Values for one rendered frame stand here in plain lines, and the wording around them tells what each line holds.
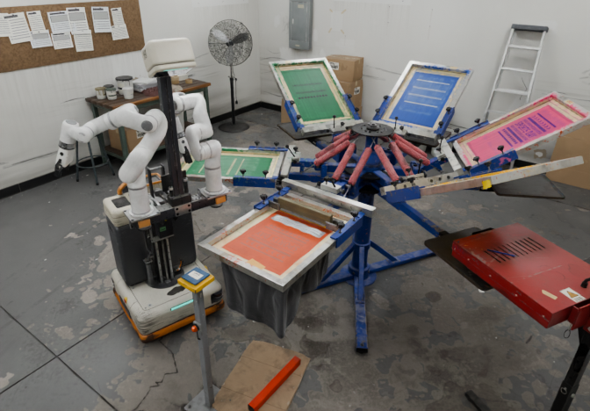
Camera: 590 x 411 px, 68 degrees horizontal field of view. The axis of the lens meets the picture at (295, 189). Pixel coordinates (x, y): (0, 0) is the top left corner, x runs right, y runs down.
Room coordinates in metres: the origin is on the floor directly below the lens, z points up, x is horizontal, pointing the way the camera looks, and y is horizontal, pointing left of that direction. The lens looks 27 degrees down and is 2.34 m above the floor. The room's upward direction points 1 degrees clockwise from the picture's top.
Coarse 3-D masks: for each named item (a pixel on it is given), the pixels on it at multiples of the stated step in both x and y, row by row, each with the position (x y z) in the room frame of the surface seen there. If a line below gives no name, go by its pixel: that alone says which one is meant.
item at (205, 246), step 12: (288, 192) 2.57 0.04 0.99; (312, 204) 2.43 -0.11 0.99; (252, 216) 2.27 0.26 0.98; (336, 216) 2.32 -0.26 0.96; (348, 216) 2.28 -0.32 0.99; (228, 228) 2.12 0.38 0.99; (204, 240) 2.00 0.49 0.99; (216, 240) 2.02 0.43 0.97; (204, 252) 1.93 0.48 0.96; (216, 252) 1.88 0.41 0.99; (324, 252) 1.92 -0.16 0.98; (228, 264) 1.82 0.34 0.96; (240, 264) 1.78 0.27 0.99; (300, 264) 1.79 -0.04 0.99; (312, 264) 1.82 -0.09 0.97; (252, 276) 1.73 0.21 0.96; (264, 276) 1.69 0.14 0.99; (288, 276) 1.70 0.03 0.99; (300, 276) 1.74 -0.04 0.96; (276, 288) 1.65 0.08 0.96
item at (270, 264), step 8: (312, 224) 2.24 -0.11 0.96; (296, 232) 2.15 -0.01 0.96; (328, 232) 2.15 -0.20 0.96; (312, 240) 2.07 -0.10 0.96; (320, 240) 2.07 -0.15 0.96; (304, 248) 1.99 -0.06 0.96; (312, 248) 1.99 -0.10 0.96; (256, 256) 1.90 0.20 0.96; (264, 256) 1.90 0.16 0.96; (296, 256) 1.90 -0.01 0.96; (264, 264) 1.83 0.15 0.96; (272, 264) 1.83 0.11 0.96; (280, 264) 1.83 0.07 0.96; (288, 264) 1.83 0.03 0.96; (280, 272) 1.77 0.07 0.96
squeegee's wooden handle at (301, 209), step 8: (280, 200) 2.36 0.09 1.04; (288, 200) 2.34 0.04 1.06; (280, 208) 2.36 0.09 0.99; (288, 208) 2.33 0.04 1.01; (296, 208) 2.29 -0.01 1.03; (304, 208) 2.26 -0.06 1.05; (312, 208) 2.24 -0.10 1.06; (312, 216) 2.23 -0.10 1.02; (320, 216) 2.19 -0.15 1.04; (328, 216) 2.16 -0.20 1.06
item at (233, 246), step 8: (272, 216) 2.32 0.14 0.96; (288, 216) 2.32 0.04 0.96; (256, 224) 2.22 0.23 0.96; (264, 224) 2.23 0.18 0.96; (280, 224) 2.23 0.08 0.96; (248, 232) 2.14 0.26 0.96; (240, 240) 2.05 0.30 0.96; (224, 248) 1.97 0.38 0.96; (232, 248) 1.98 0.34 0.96; (240, 248) 1.98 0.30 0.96; (248, 248) 1.98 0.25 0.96; (248, 256) 1.90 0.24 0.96
